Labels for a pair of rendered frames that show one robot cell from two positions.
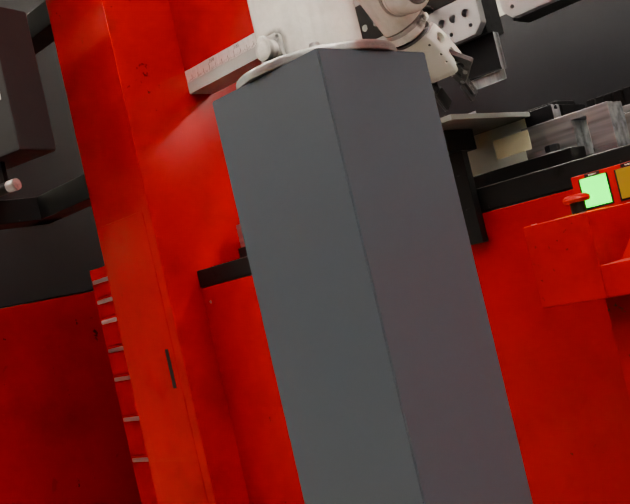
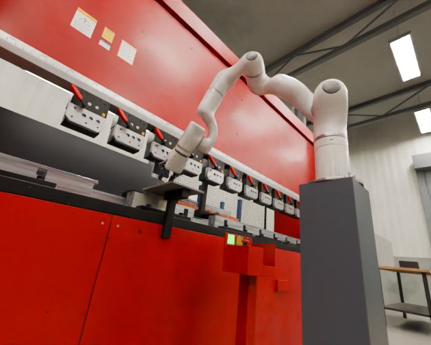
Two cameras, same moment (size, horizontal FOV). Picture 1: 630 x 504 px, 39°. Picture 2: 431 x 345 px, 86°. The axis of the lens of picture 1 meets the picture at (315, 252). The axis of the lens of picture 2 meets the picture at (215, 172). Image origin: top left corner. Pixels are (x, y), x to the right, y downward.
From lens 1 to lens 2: 161 cm
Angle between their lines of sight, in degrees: 87
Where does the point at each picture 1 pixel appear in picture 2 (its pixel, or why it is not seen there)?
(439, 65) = (180, 168)
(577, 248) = (259, 258)
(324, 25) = not seen: hidden behind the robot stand
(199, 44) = (7, 22)
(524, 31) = (105, 156)
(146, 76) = not seen: outside the picture
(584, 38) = (123, 173)
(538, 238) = (252, 250)
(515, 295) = (168, 263)
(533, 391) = (159, 309)
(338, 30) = not seen: hidden behind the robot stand
